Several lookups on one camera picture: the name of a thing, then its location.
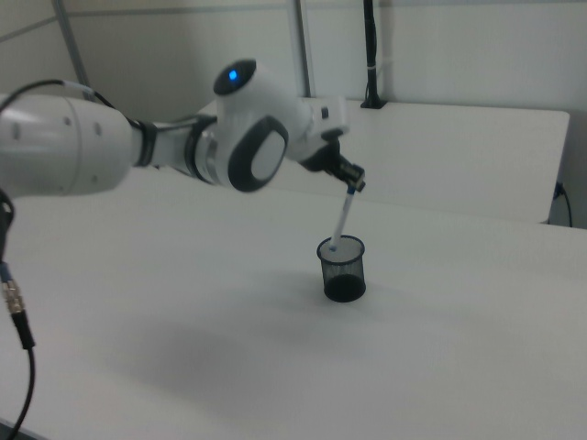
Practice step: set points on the grey metal partition post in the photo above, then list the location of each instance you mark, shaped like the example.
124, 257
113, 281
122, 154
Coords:
73, 41
303, 46

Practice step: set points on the black mesh pen cup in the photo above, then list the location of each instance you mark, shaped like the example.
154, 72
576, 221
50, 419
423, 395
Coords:
345, 279

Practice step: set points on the white marker with blue cap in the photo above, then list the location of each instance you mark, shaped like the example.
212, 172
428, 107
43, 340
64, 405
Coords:
341, 220

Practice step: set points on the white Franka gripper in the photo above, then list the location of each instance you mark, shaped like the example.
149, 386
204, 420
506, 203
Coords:
328, 114

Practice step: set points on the black pole with clamp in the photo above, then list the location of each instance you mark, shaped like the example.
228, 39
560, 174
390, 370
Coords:
371, 50

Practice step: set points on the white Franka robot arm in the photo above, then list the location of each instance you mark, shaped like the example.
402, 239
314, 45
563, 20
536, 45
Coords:
59, 146

